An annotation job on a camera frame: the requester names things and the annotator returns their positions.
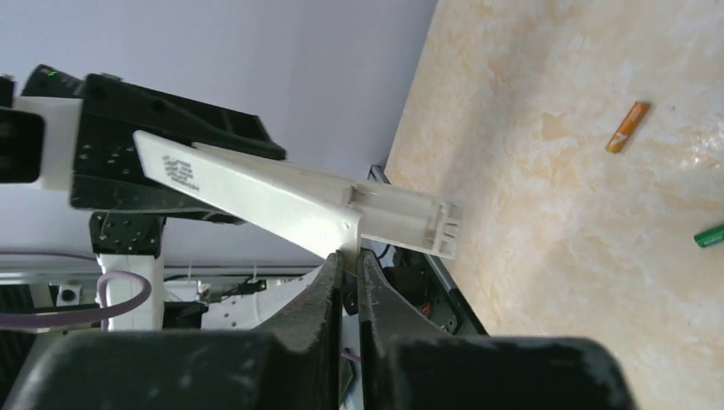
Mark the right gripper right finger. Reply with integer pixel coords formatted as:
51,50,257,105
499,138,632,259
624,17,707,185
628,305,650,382
357,250,637,409

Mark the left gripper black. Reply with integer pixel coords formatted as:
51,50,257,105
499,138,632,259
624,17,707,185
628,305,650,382
70,74,286,225

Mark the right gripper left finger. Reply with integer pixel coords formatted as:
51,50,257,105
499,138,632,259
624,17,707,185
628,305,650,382
9,252,344,409

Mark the green battery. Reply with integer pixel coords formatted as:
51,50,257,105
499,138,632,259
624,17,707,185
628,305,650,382
693,224,724,249

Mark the white battery cover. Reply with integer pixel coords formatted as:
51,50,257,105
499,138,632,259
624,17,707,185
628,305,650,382
133,131,361,262

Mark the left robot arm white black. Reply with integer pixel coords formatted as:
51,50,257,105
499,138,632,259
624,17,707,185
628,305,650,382
1,64,286,329

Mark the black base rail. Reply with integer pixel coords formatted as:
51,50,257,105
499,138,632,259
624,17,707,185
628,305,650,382
362,200,487,336

